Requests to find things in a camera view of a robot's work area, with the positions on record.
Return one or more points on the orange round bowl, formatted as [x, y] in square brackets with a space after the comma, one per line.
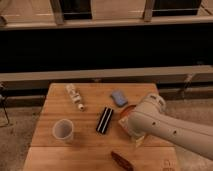
[126, 110]

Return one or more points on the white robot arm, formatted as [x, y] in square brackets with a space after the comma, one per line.
[148, 116]

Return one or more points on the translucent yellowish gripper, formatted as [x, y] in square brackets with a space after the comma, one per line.
[132, 130]

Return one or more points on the black white striped block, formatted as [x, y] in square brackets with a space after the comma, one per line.
[104, 120]

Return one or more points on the clear plastic cup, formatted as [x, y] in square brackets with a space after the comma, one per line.
[63, 130]

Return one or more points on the black stand at left edge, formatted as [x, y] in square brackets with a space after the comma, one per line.
[2, 104]

